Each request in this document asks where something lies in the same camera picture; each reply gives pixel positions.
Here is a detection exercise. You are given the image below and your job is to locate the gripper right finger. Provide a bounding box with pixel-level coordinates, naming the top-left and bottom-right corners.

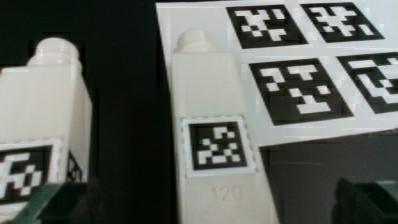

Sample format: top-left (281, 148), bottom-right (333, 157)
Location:
top-left (333, 179), bottom-right (398, 224)

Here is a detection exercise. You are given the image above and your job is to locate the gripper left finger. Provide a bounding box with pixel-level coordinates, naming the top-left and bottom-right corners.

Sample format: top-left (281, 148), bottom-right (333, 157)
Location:
top-left (6, 183), bottom-right (95, 224)

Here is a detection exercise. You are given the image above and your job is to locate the tag marker plate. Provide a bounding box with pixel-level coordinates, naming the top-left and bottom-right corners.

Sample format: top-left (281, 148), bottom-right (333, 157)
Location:
top-left (157, 0), bottom-right (398, 146)

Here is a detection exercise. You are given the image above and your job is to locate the white desk leg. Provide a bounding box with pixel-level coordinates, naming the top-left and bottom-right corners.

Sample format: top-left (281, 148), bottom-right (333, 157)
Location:
top-left (169, 30), bottom-right (280, 224)
top-left (0, 38), bottom-right (93, 220)

